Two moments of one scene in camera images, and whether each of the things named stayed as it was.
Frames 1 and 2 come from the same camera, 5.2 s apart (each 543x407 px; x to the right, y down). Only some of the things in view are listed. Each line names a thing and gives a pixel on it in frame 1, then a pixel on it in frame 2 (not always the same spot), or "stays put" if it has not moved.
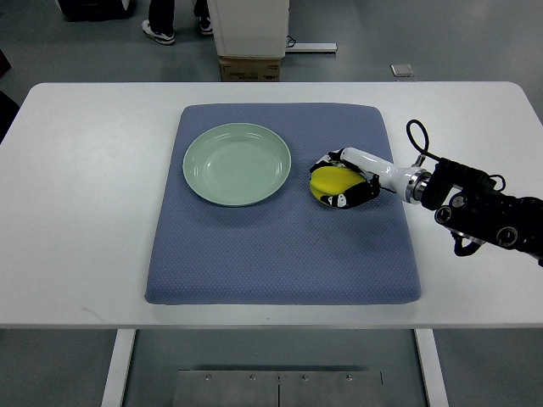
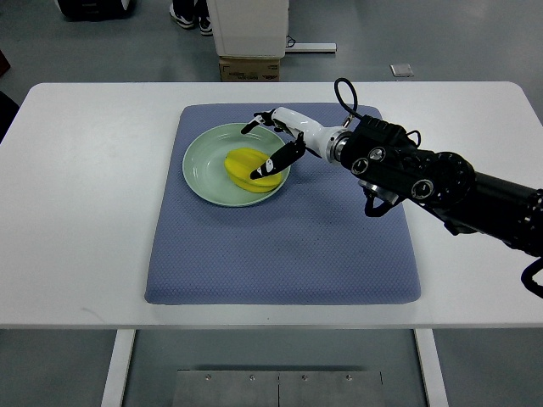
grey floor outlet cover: [401, 70] stays put
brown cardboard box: [249, 69] stays put
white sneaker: [159, 36] → [184, 14]
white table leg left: [119, 368] stays put
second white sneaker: [205, 25] stays put
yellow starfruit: [328, 180] → [240, 163]
